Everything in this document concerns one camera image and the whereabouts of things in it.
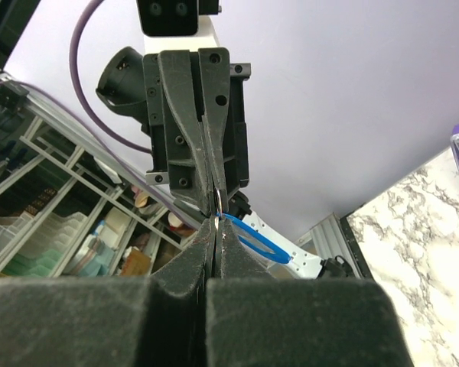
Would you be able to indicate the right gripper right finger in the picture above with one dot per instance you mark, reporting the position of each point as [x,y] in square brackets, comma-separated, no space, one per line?
[260,314]

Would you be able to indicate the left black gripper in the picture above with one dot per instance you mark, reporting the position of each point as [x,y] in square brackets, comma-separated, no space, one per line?
[196,122]

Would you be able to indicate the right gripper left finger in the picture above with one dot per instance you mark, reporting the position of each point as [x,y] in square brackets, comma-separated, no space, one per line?
[155,320]

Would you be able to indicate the blue key tag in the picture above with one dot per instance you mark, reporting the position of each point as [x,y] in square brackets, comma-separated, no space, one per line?
[256,241]

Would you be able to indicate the metal keyring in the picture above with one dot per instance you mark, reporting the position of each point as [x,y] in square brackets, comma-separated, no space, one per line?
[219,202]

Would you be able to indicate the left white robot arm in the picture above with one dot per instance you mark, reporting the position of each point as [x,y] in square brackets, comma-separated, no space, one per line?
[121,88]

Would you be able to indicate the storage shelf with bins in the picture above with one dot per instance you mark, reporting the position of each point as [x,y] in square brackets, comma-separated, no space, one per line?
[65,207]

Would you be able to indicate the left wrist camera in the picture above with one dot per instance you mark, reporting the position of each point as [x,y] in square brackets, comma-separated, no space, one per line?
[178,24]

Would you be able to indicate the aluminium frame profile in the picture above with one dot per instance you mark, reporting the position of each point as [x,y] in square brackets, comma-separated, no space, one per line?
[326,239]

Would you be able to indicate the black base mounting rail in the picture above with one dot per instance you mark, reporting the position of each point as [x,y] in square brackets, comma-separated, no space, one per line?
[357,255]

